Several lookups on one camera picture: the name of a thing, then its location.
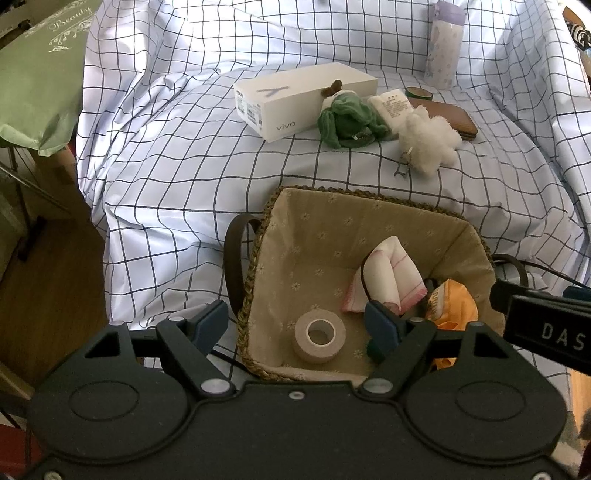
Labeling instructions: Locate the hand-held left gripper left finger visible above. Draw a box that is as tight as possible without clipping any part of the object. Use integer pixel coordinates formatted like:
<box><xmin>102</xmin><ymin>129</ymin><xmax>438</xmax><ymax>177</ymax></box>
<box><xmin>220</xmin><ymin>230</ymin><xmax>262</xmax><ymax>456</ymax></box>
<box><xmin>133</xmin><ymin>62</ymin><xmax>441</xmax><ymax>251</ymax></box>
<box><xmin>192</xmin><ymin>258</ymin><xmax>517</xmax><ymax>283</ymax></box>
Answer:
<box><xmin>85</xmin><ymin>300</ymin><xmax>234</xmax><ymax>400</ymax></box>

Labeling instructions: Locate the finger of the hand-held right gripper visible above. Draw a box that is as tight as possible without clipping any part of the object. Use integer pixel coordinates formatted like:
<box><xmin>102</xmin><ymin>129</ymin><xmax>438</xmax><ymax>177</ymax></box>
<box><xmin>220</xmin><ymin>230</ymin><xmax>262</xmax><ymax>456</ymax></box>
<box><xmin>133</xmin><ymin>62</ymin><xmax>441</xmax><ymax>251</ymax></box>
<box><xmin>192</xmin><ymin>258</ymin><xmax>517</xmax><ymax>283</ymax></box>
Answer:
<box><xmin>490</xmin><ymin>281</ymin><xmax>564</xmax><ymax>315</ymax></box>

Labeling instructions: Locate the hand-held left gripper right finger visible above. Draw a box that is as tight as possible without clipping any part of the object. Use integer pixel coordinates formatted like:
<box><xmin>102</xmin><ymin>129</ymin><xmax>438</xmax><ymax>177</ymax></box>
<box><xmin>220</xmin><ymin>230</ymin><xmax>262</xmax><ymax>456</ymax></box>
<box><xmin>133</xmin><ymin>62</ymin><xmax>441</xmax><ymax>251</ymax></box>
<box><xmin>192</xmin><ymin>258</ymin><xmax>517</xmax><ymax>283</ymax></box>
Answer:
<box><xmin>362</xmin><ymin>300</ymin><xmax>509</xmax><ymax>401</ymax></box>

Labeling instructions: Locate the orange snack packet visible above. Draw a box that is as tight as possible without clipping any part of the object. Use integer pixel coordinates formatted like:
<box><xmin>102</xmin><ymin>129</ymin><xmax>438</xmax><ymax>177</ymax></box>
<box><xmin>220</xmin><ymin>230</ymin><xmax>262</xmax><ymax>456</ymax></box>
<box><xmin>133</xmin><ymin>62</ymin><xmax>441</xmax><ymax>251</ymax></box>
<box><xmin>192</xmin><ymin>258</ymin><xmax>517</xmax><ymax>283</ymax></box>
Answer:
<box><xmin>425</xmin><ymin>279</ymin><xmax>478</xmax><ymax>370</ymax></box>

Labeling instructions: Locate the black hair band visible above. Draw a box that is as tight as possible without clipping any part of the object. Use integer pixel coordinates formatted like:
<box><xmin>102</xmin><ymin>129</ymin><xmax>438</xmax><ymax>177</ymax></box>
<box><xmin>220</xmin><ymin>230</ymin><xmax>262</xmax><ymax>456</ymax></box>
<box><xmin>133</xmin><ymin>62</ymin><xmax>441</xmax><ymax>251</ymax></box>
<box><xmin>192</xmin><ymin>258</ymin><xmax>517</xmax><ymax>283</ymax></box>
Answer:
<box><xmin>360</xmin><ymin>256</ymin><xmax>375</xmax><ymax>301</ymax></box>

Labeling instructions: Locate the white cloth with pink edge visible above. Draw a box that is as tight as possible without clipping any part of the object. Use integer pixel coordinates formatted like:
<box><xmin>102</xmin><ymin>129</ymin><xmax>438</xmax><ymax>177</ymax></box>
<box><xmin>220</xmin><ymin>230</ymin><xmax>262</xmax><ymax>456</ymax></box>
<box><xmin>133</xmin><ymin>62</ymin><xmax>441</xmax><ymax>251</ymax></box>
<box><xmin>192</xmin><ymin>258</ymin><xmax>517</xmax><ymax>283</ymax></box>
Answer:
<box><xmin>341</xmin><ymin>235</ymin><xmax>428</xmax><ymax>315</ymax></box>

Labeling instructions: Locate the beige tape roll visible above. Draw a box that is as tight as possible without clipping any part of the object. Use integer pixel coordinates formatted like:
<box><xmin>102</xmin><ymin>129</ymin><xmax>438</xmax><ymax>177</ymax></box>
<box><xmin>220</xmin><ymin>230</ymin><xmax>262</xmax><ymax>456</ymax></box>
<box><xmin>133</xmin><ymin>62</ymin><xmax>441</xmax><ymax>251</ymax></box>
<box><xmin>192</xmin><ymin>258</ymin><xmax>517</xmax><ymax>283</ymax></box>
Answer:
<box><xmin>294</xmin><ymin>310</ymin><xmax>348</xmax><ymax>365</ymax></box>

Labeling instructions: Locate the woven basket with beige liner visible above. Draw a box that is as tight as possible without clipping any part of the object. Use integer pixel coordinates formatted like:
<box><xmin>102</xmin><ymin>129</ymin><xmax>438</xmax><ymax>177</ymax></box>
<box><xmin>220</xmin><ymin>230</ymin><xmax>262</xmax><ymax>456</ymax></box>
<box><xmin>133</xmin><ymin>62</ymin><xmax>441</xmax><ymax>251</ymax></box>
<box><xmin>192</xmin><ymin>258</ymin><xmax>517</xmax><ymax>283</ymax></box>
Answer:
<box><xmin>224</xmin><ymin>185</ymin><xmax>529</xmax><ymax>384</ymax></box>

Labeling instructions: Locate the blue checked bed sheet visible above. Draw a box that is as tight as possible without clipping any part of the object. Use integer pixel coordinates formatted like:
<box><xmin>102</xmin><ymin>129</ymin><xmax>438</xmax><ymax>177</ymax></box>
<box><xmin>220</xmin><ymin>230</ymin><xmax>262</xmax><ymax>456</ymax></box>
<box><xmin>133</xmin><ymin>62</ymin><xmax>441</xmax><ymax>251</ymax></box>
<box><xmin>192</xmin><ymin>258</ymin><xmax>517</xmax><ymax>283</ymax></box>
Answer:
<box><xmin>76</xmin><ymin>0</ymin><xmax>591</xmax><ymax>402</ymax></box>

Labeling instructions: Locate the white fluffy plush toy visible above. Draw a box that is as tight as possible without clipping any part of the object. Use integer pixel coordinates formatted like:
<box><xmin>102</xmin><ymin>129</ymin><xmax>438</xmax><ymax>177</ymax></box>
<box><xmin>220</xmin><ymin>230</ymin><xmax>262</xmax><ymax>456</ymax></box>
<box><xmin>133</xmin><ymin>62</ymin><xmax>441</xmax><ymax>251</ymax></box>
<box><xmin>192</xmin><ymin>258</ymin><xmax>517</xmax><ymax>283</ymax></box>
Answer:
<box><xmin>394</xmin><ymin>107</ymin><xmax>463</xmax><ymax>177</ymax></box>

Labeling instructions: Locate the brown leather wallet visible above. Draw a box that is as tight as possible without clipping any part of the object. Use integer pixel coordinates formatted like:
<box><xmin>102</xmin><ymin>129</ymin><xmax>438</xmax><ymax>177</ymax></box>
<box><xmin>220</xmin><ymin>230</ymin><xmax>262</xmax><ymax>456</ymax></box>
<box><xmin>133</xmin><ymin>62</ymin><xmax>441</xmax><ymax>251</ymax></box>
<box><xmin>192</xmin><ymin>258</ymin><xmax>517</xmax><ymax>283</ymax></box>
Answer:
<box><xmin>409</xmin><ymin>102</ymin><xmax>478</xmax><ymax>141</ymax></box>

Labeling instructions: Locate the green plush toy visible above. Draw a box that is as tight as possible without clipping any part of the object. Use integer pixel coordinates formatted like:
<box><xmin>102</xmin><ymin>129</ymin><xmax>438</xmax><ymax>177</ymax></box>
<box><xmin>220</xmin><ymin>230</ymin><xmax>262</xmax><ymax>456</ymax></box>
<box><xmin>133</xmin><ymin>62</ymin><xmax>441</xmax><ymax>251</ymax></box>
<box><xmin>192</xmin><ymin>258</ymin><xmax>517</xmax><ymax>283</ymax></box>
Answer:
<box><xmin>317</xmin><ymin>80</ymin><xmax>399</xmax><ymax>149</ymax></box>

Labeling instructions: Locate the white labelled packet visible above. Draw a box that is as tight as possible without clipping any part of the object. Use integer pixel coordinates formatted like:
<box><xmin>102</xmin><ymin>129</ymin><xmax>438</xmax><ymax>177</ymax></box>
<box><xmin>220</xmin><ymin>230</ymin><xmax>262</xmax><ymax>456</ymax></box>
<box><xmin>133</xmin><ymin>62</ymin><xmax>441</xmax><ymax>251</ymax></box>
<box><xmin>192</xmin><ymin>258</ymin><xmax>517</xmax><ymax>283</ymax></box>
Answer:
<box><xmin>368</xmin><ymin>89</ymin><xmax>416</xmax><ymax>139</ymax></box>

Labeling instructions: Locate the white phone box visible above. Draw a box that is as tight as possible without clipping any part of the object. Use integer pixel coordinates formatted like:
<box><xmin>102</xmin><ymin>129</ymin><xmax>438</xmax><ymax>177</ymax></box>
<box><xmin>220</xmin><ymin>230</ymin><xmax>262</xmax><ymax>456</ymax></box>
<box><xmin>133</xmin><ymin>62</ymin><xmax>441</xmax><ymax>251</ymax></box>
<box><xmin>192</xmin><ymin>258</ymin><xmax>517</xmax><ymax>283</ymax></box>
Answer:
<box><xmin>233</xmin><ymin>61</ymin><xmax>379</xmax><ymax>143</ymax></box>

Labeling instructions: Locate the white bottle with purple lid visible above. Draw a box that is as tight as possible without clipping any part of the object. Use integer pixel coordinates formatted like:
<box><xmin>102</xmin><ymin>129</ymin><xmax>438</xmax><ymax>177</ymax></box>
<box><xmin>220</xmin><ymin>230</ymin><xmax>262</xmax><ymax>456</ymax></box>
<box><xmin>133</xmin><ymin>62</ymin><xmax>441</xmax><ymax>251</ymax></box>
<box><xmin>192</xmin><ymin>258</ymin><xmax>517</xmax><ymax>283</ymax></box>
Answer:
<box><xmin>424</xmin><ymin>0</ymin><xmax>464</xmax><ymax>90</ymax></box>

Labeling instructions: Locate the striped cloth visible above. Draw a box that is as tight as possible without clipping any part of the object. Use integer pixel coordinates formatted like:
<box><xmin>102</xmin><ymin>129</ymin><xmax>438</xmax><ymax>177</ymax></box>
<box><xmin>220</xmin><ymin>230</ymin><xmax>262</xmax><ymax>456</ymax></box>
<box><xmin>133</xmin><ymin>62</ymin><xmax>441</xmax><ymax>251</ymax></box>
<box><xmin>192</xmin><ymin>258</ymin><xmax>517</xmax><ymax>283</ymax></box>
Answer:
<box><xmin>566</xmin><ymin>9</ymin><xmax>591</xmax><ymax>51</ymax></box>

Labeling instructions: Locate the green printed bag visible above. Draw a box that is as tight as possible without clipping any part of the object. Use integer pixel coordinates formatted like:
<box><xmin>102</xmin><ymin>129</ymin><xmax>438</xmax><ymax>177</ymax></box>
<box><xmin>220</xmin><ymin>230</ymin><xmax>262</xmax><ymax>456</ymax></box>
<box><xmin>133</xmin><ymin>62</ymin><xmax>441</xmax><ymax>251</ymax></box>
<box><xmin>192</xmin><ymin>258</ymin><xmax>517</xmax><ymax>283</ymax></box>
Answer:
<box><xmin>0</xmin><ymin>0</ymin><xmax>105</xmax><ymax>158</ymax></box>

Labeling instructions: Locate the black cable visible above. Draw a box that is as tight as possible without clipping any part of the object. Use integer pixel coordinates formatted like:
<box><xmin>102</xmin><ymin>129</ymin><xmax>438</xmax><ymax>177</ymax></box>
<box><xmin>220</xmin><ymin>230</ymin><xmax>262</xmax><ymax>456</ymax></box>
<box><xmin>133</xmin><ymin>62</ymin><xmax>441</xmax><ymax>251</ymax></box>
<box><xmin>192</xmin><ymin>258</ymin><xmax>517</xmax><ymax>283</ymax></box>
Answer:
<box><xmin>522</xmin><ymin>261</ymin><xmax>589</xmax><ymax>287</ymax></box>

